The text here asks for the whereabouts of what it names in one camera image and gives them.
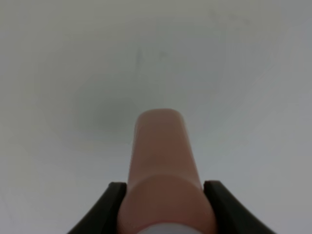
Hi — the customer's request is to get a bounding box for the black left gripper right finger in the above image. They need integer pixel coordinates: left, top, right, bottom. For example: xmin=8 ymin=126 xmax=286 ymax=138
xmin=203 ymin=180 xmax=275 ymax=234

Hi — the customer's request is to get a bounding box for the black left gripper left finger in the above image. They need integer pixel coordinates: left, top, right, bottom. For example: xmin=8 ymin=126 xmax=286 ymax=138
xmin=68 ymin=182 xmax=127 ymax=234

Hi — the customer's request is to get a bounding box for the pink bottle white cap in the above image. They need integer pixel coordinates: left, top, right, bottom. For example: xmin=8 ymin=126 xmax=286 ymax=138
xmin=117 ymin=109 xmax=217 ymax=234

